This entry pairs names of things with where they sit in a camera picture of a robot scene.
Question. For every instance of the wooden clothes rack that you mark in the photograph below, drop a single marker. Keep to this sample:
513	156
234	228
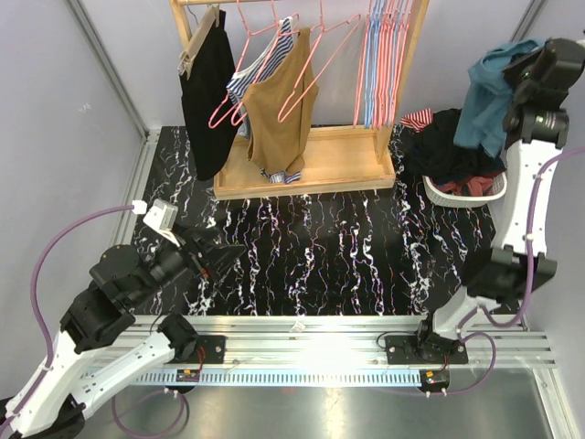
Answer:
340	154

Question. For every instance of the aluminium mounting rail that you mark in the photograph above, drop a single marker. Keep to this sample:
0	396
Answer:
338	351

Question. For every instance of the bundle of empty pink hangers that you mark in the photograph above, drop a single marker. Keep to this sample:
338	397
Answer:
381	62

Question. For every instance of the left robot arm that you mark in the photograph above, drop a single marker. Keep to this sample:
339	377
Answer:
63	394

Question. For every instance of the blue white striped tank top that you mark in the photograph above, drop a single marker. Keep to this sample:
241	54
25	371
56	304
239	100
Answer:
263	67

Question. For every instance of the red white striped tank top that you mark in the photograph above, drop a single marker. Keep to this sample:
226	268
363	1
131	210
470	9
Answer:
417	121

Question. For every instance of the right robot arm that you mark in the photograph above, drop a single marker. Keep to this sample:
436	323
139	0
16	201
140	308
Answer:
499	281

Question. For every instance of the black marble pattern mat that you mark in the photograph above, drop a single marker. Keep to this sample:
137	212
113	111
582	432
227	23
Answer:
383	252

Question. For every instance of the pink hanger striped top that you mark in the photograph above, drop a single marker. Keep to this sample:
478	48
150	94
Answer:
221	113

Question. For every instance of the black garment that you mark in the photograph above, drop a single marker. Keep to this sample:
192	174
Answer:
434	154

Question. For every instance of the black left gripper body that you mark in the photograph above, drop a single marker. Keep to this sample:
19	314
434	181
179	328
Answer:
206	265

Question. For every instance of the pink hanger brown top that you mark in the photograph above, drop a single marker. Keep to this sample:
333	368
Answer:
237	113

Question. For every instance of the black skirt on rack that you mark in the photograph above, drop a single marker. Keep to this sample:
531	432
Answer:
202	92

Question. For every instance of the wooden clip hanger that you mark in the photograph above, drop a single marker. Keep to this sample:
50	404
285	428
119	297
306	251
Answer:
192	41

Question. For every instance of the maroon tank top grey trim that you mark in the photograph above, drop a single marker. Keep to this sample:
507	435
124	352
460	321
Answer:
473	187

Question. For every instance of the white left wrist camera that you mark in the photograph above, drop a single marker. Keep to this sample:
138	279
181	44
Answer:
160	217

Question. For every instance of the teal tank top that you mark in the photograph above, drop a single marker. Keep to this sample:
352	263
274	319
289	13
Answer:
486	102

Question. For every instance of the brown tank top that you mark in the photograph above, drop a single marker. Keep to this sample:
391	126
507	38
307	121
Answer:
280	110

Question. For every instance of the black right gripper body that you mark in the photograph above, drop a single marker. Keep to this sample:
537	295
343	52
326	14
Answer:
518	71

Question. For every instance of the white perforated plastic basket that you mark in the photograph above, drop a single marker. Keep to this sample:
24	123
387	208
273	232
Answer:
450	201

